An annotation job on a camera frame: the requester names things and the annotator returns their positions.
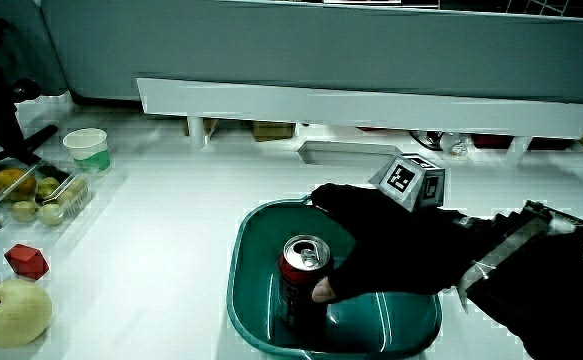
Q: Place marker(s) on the white rectangular tray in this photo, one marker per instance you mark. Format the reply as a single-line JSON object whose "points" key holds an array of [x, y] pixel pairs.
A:
{"points": [[348, 154]]}

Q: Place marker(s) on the small green fruit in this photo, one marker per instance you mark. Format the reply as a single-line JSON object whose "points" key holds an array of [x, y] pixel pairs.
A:
{"points": [[51, 214], [23, 211], [73, 191], [48, 187]]}

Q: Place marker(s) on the red cola can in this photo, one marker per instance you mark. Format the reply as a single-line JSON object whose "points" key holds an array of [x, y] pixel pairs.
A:
{"points": [[298, 290]]}

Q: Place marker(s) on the clear glass jar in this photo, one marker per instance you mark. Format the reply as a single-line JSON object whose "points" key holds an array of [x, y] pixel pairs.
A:
{"points": [[454, 144]]}

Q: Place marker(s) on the person's right hand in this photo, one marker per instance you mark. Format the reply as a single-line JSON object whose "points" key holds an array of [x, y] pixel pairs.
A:
{"points": [[396, 250]]}

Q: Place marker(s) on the white and green paper cup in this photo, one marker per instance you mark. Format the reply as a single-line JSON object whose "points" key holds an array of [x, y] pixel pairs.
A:
{"points": [[88, 147]]}

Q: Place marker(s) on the red faceted block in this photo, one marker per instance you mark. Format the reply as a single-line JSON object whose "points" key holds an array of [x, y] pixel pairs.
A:
{"points": [[27, 261]]}

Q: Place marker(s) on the red box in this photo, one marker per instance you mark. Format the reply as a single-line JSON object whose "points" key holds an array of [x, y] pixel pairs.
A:
{"points": [[491, 141]]}

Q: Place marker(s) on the clear plastic fruit box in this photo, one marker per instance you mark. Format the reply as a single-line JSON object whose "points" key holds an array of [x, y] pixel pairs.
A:
{"points": [[73, 202]]}

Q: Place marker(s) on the brown cardboard box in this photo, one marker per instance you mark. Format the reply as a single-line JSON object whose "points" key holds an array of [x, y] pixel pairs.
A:
{"points": [[273, 131]]}

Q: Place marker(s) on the orange mango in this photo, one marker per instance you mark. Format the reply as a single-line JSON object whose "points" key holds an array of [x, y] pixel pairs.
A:
{"points": [[11, 184]]}

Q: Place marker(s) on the white raised shelf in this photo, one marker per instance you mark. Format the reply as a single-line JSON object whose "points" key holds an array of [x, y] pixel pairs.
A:
{"points": [[351, 105]]}

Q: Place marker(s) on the yellow pear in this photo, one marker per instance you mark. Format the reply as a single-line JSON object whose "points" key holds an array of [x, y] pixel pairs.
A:
{"points": [[11, 314]]}

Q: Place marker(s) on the teal plastic basin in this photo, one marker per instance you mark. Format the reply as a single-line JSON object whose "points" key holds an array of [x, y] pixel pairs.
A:
{"points": [[371, 320]]}

